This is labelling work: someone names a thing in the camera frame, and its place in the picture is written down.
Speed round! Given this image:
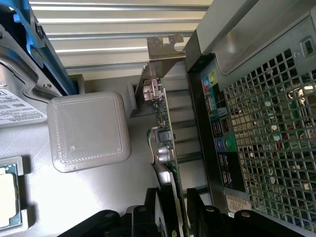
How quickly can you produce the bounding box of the grey plastic parts rack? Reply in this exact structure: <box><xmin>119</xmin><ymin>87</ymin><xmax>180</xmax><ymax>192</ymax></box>
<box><xmin>0</xmin><ymin>73</ymin><xmax>210</xmax><ymax>237</ymax></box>

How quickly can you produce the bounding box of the silver CPU chip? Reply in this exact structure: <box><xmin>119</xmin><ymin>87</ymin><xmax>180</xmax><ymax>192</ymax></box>
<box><xmin>0</xmin><ymin>165</ymin><xmax>22</xmax><ymax>227</ymax></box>

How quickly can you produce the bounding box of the open grey PC case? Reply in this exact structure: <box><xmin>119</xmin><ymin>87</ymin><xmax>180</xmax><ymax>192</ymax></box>
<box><xmin>184</xmin><ymin>0</ymin><xmax>316</xmax><ymax>218</ymax></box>

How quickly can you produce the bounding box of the blue disk bracket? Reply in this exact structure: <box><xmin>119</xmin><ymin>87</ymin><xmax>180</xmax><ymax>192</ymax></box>
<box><xmin>9</xmin><ymin>0</ymin><xmax>75</xmax><ymax>96</ymax></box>

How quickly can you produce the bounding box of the silver hard disk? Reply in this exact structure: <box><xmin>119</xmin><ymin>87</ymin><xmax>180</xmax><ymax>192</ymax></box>
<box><xmin>0</xmin><ymin>22</ymin><xmax>64</xmax><ymax>128</ymax></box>

